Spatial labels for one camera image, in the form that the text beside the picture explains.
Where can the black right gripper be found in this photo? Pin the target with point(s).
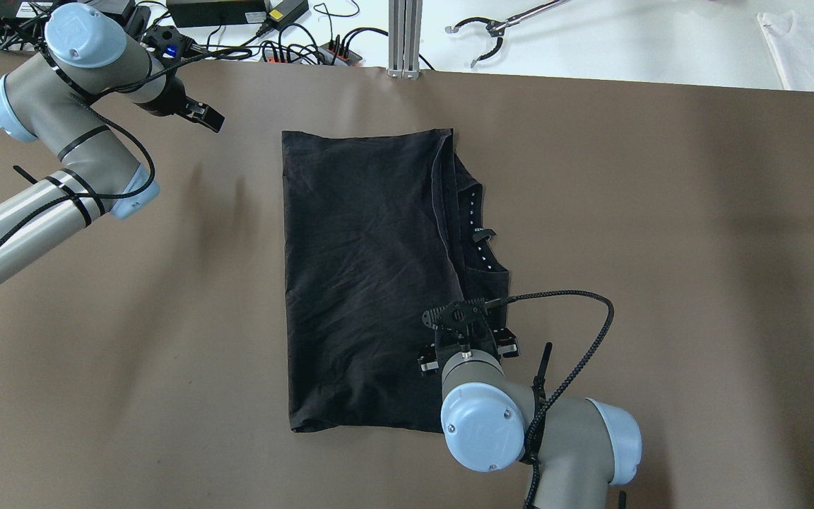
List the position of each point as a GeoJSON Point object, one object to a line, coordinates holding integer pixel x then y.
{"type": "Point", "coordinates": [505, 342]}

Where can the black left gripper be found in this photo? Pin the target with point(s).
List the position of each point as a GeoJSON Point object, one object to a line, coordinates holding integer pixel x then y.
{"type": "Point", "coordinates": [169, 98]}

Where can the black t-shirt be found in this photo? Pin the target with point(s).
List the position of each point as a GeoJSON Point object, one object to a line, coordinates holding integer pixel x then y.
{"type": "Point", "coordinates": [377, 231]}

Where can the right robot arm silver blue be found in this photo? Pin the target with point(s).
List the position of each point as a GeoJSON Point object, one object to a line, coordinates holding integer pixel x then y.
{"type": "Point", "coordinates": [576, 447]}

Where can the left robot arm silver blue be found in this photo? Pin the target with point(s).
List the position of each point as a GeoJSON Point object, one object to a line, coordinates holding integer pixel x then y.
{"type": "Point", "coordinates": [84, 56]}

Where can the black power brick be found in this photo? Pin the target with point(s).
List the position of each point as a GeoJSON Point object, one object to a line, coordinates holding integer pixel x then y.
{"type": "Point", "coordinates": [217, 13]}

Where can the power strip with plugs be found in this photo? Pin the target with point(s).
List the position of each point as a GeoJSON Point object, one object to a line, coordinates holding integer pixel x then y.
{"type": "Point", "coordinates": [323, 55]}

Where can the metal reacher grabber tool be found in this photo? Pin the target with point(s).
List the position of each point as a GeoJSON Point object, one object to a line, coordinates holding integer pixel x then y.
{"type": "Point", "coordinates": [497, 29]}

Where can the aluminium cage frame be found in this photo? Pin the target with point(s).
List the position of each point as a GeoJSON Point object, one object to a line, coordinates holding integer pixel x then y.
{"type": "Point", "coordinates": [404, 19]}

